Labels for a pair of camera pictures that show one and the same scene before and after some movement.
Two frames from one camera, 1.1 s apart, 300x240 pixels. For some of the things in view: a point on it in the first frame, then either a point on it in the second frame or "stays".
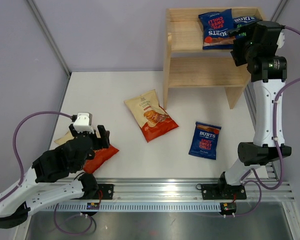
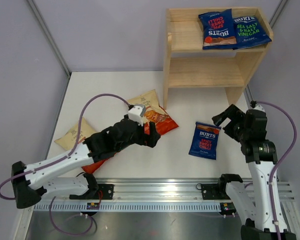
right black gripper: (237, 54) -> (236, 115)
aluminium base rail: (167, 195) stays
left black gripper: (104, 135) -> (149, 140)
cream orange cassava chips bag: (153, 119) stays
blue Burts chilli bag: (204, 141) stays
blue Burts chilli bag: (216, 25) stays
